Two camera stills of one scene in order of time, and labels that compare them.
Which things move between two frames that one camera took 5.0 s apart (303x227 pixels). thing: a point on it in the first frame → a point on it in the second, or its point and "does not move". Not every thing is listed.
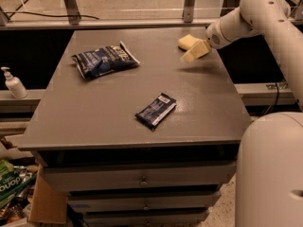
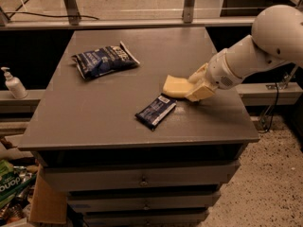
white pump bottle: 14,84 does not move
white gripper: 216,36 → 220,69
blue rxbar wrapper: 154,112 does not move
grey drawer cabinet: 136,135 does not move
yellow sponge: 187,42 → 176,87
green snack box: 11,181 does not move
